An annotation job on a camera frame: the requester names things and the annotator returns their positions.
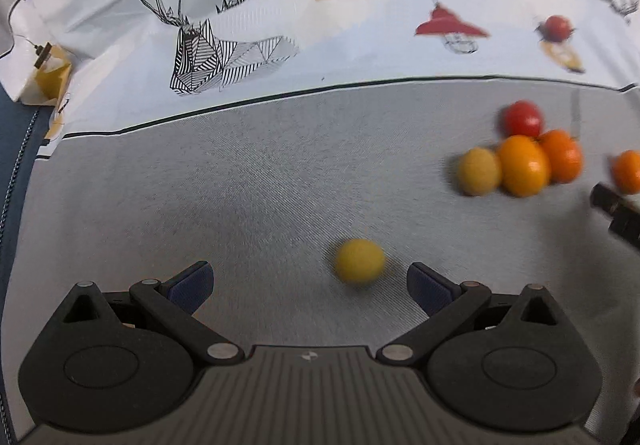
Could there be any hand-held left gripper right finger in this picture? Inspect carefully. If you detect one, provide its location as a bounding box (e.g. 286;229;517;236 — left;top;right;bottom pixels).
376;262;576;366

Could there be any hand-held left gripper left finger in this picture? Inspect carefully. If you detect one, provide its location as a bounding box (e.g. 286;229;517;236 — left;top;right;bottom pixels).
60;261;246;366

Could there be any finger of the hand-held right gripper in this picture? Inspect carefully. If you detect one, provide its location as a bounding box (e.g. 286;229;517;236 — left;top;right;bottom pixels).
609;211;640;248
590;182;640;217

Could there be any small yellow round fruit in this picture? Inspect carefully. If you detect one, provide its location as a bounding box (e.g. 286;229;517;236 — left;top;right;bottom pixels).
334;238;387;284

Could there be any dull orange-yellow round fruit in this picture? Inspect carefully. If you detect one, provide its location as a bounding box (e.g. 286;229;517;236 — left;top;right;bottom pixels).
457;147;502;196

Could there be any small orange fruit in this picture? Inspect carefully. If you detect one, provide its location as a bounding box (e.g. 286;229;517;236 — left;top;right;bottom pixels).
540;129;585;185
611;150;640;196
496;135;552;198

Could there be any red cherry tomato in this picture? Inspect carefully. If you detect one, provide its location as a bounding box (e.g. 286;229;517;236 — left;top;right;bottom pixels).
537;15;575;42
501;100;545;139

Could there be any dark blue cloth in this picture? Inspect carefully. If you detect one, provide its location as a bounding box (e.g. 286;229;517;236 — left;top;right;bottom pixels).
0;90;42;445

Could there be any white printed bedsheet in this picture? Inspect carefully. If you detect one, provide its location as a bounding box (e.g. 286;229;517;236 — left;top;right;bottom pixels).
0;0;640;138

